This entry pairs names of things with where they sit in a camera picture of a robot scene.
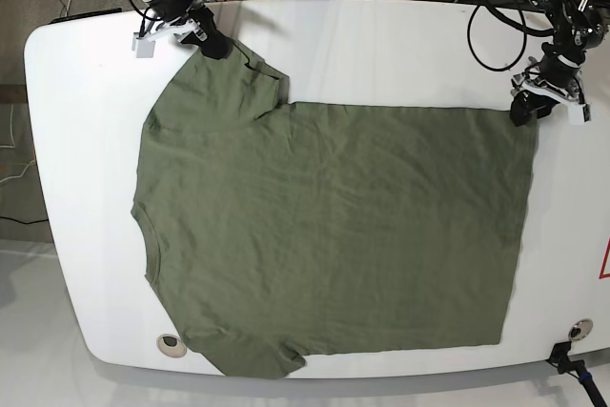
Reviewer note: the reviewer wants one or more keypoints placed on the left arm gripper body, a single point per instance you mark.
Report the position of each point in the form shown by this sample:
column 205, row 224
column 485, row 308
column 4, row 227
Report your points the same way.
column 558, row 78

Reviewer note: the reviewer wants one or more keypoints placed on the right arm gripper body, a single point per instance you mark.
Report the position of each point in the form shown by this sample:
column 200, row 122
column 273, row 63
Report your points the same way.
column 162, row 18

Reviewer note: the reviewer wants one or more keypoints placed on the olive green T-shirt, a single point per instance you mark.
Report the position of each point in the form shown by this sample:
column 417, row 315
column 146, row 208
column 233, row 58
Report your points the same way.
column 275, row 231

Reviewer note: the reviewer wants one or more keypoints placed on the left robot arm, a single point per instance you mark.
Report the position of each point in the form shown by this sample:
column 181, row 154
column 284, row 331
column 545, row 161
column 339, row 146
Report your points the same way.
column 576, row 26

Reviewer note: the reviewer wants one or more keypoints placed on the black flat bar under table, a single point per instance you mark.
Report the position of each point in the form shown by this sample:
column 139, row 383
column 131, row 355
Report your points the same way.
column 85, row 15

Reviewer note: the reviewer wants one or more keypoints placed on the right table cable grommet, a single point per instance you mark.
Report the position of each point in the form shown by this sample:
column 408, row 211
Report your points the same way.
column 581, row 330

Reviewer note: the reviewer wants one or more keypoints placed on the table cable grommet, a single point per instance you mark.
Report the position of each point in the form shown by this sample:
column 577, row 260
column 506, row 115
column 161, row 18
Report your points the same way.
column 581, row 330
column 171, row 346

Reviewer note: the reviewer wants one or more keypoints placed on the black clamp with cable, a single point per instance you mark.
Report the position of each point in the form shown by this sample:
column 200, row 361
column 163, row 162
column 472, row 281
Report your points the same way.
column 561, row 361

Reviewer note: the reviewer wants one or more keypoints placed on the left table cable grommet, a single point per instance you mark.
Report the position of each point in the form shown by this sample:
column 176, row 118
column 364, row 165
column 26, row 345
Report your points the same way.
column 171, row 346

